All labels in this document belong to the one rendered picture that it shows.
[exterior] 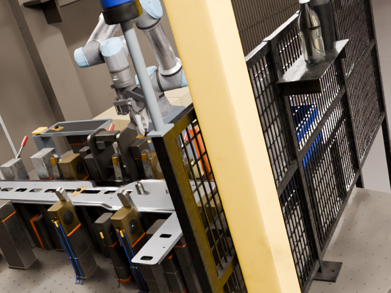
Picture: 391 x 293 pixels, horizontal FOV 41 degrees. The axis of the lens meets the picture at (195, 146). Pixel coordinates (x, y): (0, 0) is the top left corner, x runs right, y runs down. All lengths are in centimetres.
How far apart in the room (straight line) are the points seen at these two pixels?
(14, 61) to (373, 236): 407
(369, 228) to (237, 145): 109
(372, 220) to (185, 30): 132
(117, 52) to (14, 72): 358
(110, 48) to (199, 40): 82
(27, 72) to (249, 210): 441
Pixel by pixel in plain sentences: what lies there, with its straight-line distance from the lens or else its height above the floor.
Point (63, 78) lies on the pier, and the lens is 539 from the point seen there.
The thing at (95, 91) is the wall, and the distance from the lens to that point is 581.
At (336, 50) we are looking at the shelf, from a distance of 174.
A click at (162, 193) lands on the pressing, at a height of 100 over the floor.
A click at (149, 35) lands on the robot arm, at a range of 236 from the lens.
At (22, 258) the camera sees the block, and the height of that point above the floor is 76.
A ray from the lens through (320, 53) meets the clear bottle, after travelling 164.
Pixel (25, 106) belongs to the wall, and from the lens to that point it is 543.
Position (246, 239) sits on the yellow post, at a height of 121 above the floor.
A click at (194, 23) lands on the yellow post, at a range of 105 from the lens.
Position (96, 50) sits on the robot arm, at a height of 158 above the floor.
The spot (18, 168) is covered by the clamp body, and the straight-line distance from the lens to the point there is 285.
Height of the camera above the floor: 190
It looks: 22 degrees down
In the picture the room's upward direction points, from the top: 17 degrees counter-clockwise
